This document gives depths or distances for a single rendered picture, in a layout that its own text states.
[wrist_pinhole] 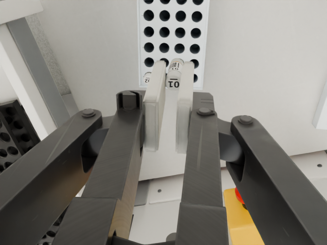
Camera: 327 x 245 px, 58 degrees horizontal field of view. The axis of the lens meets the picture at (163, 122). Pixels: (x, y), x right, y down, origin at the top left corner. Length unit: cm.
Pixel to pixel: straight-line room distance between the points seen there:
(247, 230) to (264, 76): 21
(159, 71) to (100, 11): 25
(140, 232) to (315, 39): 36
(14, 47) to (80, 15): 12
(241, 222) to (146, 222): 16
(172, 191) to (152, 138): 36
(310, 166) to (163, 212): 24
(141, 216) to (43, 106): 24
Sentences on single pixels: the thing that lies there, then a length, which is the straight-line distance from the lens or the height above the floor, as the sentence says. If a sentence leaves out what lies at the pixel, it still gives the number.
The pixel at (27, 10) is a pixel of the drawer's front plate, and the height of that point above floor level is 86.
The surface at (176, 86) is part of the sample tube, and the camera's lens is 21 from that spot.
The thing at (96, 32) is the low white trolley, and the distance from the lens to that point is 43.
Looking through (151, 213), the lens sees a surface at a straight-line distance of 49.
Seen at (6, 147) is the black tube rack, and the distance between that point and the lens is 37.
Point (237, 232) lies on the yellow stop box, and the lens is 38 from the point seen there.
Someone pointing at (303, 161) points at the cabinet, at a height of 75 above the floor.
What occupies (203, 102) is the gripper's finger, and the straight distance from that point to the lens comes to 16.
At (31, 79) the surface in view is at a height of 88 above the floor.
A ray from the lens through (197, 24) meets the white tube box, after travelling 37.
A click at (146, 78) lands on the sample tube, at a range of 38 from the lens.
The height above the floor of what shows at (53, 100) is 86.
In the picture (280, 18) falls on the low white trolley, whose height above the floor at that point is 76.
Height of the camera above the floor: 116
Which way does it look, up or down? 62 degrees down
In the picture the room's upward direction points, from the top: 170 degrees counter-clockwise
